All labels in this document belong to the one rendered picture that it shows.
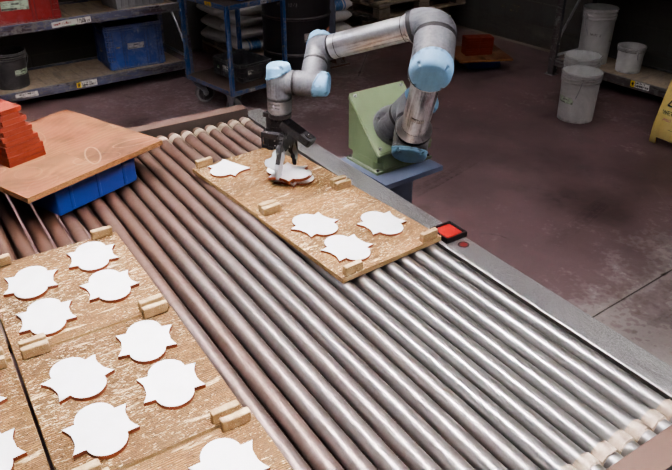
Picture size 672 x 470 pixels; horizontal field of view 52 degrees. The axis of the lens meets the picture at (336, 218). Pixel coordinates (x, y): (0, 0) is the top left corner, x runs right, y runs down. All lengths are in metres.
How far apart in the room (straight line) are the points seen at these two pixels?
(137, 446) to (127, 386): 0.17
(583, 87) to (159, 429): 4.50
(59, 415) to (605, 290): 2.69
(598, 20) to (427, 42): 4.59
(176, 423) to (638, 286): 2.68
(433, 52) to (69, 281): 1.10
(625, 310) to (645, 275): 0.35
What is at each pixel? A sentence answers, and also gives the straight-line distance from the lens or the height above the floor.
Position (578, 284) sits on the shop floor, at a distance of 3.57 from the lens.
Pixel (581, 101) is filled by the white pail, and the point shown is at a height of 0.18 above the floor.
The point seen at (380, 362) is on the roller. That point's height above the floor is 0.92.
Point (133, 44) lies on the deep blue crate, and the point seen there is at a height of 0.34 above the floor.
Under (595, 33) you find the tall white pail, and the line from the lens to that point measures 6.46.
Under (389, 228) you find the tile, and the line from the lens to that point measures 1.96.
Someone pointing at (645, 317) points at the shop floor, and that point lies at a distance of 3.46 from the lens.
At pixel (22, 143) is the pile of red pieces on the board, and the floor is 1.10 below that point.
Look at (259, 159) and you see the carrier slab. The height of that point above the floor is 0.94.
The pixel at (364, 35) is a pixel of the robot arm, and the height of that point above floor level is 1.41.
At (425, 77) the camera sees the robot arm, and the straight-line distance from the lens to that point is 1.90.
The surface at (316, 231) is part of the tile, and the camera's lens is 1.94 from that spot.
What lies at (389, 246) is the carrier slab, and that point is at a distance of 1.89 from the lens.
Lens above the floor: 1.93
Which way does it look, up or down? 29 degrees down
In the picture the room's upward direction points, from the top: straight up
